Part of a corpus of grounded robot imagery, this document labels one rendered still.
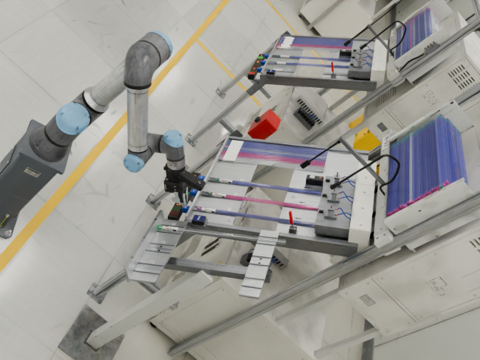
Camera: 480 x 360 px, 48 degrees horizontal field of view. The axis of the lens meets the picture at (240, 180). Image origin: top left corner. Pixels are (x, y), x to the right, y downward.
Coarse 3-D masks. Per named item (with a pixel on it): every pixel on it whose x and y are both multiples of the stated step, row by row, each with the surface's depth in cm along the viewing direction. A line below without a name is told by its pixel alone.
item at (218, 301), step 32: (256, 192) 290; (256, 224) 276; (192, 256) 290; (224, 256) 254; (288, 256) 281; (320, 256) 302; (224, 288) 242; (320, 288) 287; (160, 320) 268; (192, 320) 262; (256, 320) 250; (320, 320) 273; (192, 352) 277; (224, 352) 270; (256, 352) 263; (288, 352) 257
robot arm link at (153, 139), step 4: (148, 132) 218; (148, 136) 215; (152, 136) 215; (156, 136) 215; (160, 136) 215; (148, 140) 213; (152, 140) 214; (156, 140) 214; (160, 140) 214; (148, 144) 211; (152, 144) 212; (156, 144) 214; (152, 148) 212; (156, 148) 214; (152, 152) 212; (156, 152) 217; (160, 152) 216
